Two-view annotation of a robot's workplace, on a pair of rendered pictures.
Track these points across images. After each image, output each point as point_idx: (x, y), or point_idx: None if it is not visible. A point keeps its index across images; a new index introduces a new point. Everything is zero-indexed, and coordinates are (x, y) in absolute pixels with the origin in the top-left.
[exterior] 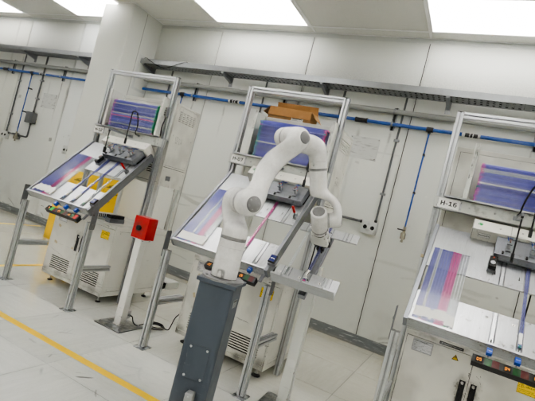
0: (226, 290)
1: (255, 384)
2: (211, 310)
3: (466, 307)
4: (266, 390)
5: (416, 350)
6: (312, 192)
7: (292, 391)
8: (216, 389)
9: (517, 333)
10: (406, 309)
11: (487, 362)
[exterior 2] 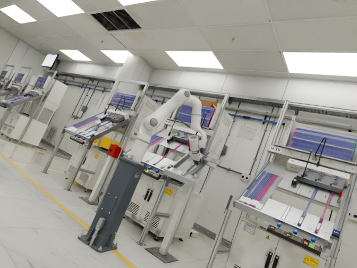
0: (132, 165)
1: (153, 242)
2: (122, 175)
3: (272, 201)
4: (158, 246)
5: (245, 230)
6: (191, 126)
7: (174, 251)
8: (127, 236)
9: (299, 217)
10: (236, 197)
11: (277, 229)
